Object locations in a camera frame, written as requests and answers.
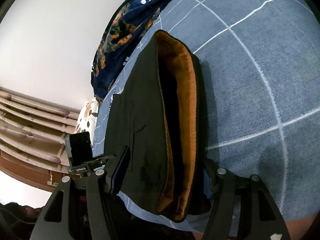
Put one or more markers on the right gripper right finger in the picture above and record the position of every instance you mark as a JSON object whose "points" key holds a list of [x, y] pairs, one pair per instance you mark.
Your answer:
{"points": [[210, 178]]}

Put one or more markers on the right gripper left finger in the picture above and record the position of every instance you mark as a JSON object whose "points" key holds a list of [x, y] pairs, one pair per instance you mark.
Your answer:
{"points": [[117, 170]]}

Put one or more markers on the black pants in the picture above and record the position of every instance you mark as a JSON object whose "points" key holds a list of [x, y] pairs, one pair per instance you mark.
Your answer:
{"points": [[161, 115]]}

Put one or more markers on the white floral pillow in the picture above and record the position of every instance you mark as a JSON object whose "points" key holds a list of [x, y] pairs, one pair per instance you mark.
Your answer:
{"points": [[87, 118]]}

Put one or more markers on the beige pink curtain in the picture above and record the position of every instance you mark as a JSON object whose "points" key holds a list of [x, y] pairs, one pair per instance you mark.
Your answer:
{"points": [[33, 131]]}

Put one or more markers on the navy dog print blanket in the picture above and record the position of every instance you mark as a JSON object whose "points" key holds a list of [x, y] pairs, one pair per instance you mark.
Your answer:
{"points": [[123, 33]]}

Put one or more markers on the brown wooden bed frame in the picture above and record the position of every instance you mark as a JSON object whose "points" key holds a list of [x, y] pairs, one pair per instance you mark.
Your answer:
{"points": [[38, 177]]}

